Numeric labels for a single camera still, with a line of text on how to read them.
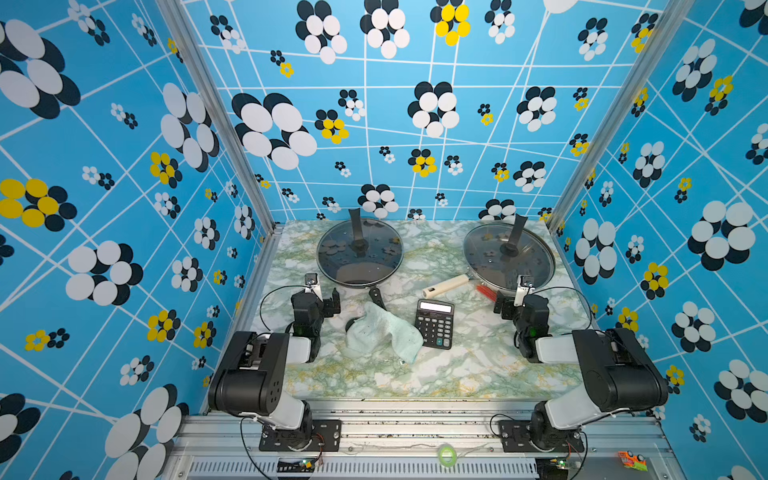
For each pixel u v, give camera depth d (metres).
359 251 1.00
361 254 1.00
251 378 0.45
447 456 0.71
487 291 0.99
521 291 0.83
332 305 0.87
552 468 0.69
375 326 0.83
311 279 0.81
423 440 0.74
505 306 0.85
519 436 0.73
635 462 0.68
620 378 0.45
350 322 0.92
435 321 0.91
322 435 0.73
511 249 0.96
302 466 0.70
